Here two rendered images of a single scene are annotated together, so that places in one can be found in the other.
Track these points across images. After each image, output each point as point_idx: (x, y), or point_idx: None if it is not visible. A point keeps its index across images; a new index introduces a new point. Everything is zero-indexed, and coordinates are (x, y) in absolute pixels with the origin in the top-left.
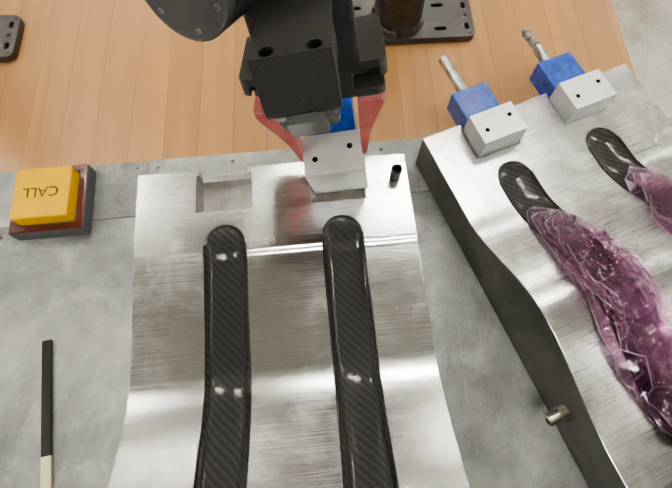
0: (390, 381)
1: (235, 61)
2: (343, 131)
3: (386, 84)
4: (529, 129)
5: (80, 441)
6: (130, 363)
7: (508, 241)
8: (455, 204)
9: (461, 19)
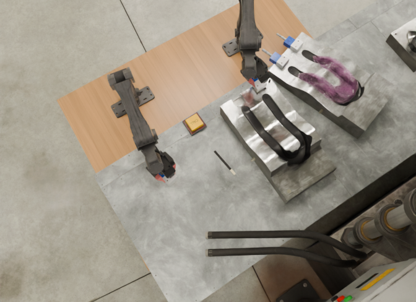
0: (289, 117)
1: (209, 71)
2: None
3: None
4: (289, 57)
5: (234, 164)
6: (234, 146)
7: (296, 83)
8: (282, 81)
9: (258, 33)
